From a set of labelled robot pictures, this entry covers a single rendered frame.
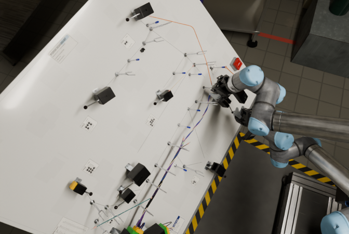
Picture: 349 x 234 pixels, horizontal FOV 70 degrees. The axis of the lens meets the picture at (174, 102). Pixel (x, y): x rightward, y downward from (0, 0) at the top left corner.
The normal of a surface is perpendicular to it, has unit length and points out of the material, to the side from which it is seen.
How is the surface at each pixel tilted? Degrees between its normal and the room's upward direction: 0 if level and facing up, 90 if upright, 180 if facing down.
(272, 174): 0
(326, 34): 0
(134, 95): 48
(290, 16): 0
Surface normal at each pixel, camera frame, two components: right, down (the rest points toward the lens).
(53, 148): 0.59, 0.07
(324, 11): -0.07, -0.40
